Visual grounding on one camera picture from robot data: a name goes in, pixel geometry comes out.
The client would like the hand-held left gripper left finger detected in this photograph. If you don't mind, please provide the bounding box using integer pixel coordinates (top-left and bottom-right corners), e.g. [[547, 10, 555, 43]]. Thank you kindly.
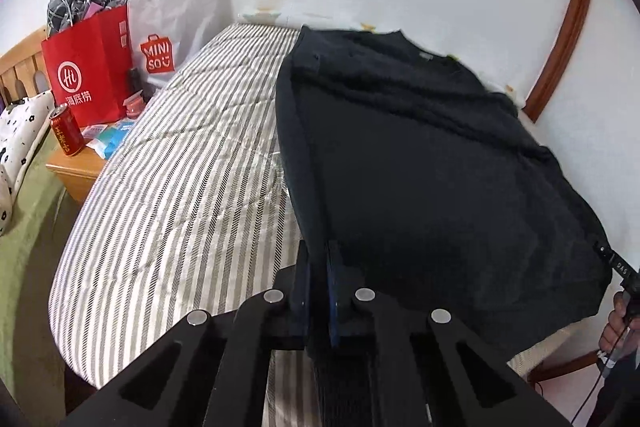
[[62, 239, 313, 427]]

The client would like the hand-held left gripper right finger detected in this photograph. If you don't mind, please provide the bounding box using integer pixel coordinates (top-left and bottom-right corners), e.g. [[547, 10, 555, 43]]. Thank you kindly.
[[325, 239, 576, 427]]

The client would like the black long-sleeve sweatshirt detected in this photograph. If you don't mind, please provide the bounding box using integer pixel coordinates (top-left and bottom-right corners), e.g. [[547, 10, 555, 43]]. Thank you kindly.
[[275, 26, 615, 427]]

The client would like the person's right forearm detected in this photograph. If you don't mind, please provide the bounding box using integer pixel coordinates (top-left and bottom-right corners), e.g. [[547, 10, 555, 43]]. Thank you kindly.
[[585, 332, 640, 427]]

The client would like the person's right hand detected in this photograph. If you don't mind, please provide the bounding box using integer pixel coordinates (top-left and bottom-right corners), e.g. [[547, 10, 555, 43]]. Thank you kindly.
[[600, 294, 636, 358]]

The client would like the brown wooden trim board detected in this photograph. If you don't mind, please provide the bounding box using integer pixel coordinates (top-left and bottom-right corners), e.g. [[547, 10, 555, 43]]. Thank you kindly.
[[527, 349, 603, 383]]

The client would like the striped grey mattress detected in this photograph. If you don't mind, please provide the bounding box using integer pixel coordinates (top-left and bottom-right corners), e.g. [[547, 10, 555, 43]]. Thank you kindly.
[[47, 23, 576, 427]]

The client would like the blue tissue packet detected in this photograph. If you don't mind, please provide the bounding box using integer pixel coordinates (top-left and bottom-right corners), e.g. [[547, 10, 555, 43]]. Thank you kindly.
[[92, 119, 136, 160]]

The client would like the wooden nightstand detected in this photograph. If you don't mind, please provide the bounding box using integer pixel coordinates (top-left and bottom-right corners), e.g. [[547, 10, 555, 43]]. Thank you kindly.
[[46, 117, 131, 208]]

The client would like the green bed sheet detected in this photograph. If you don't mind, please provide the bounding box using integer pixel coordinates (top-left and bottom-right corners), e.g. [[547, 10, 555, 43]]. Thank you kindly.
[[0, 127, 96, 408]]

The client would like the red drink can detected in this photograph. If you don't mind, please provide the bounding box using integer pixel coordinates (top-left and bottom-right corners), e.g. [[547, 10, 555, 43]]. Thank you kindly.
[[50, 103, 85, 156]]

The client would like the red paper bag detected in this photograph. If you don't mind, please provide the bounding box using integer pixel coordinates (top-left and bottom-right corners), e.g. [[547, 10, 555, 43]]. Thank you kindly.
[[41, 4, 133, 128]]

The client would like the white plastic shopping bag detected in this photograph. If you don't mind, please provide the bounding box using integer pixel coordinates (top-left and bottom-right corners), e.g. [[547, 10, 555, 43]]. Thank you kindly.
[[126, 0, 221, 90]]

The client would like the white black-spotted pillow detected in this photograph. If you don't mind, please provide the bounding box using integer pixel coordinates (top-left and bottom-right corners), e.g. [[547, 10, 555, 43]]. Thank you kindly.
[[0, 89, 56, 235]]

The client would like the wooden headboard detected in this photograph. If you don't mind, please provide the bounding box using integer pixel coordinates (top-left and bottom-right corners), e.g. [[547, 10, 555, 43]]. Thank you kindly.
[[0, 27, 51, 105]]

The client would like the black cable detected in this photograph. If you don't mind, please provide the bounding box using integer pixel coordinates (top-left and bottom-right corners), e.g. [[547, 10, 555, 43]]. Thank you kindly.
[[570, 347, 613, 425]]

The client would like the brown wooden door frame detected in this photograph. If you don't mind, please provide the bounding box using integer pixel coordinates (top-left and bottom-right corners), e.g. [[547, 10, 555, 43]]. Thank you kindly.
[[525, 0, 599, 124]]

